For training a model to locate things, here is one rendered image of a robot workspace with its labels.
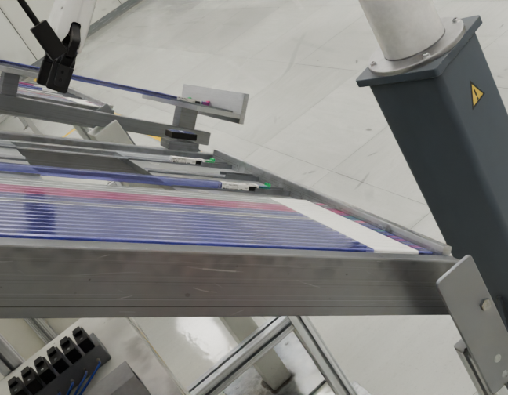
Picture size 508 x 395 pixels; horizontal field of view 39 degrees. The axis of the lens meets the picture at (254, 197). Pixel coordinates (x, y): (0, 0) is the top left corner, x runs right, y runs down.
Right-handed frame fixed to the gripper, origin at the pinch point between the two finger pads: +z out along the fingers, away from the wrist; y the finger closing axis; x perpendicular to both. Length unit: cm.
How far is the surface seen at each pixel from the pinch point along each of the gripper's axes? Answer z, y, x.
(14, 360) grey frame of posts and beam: 50, -10, 10
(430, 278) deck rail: 6, 60, 32
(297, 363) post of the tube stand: 52, -35, 88
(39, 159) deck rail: 13.3, -8.0, 3.2
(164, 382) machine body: 36.1, 25.4, 22.6
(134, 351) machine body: 36.8, 12.8, 21.9
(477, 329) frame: 10, 64, 36
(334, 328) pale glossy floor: 41, -37, 97
